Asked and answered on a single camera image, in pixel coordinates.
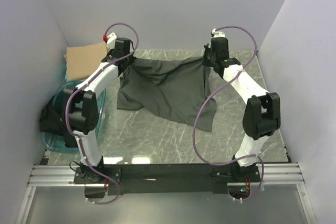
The folded tan t-shirt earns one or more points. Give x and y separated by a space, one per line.
83 61

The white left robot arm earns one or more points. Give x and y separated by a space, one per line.
81 113

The dark grey t-shirt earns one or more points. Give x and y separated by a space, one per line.
174 90

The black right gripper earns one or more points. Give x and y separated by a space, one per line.
207 50

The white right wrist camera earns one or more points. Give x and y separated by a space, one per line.
217 34

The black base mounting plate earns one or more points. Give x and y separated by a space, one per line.
166 178

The black t-shirt in bin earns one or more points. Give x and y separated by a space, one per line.
50 120

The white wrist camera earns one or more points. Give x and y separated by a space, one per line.
110 39
217 34

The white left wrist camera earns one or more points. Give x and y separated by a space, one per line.
110 39

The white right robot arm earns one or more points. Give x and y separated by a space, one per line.
261 118

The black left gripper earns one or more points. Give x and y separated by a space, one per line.
132 59

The aluminium extrusion rail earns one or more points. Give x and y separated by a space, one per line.
63 176

